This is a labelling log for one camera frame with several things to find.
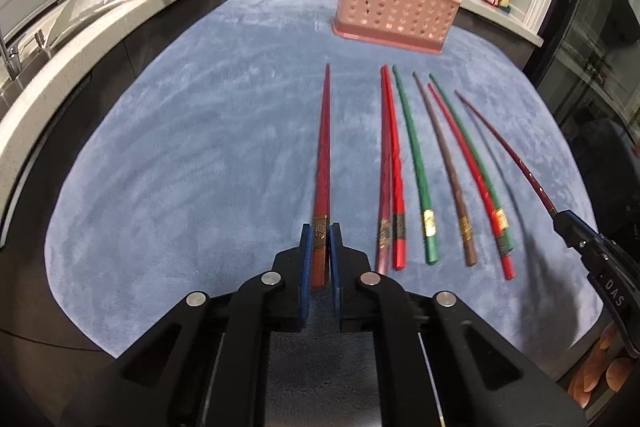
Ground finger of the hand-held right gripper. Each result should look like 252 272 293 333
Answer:
552 213 598 260
562 209 610 249

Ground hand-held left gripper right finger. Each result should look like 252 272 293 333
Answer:
327 223 586 427

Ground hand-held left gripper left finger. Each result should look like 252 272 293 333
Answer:
65 223 315 427

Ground maroon chopstick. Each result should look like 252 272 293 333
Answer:
375 65 393 274

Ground green chopstick with gold band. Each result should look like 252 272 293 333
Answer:
391 65 441 266
429 73 516 255

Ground red chopstick with dark band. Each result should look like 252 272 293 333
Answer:
382 65 406 271
426 82 516 281

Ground dark red speckled chopstick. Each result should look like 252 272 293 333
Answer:
454 90 560 219

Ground red chopstick with gold band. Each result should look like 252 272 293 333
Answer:
311 63 332 293

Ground brown chopstick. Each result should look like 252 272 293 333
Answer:
412 72 479 268

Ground person's right hand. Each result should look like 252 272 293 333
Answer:
570 322 640 408

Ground blue-grey plush mat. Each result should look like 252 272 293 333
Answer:
45 0 603 427

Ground white kitchen counter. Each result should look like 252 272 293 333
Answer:
0 0 546 258

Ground steel faucet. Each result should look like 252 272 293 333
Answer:
0 32 22 82

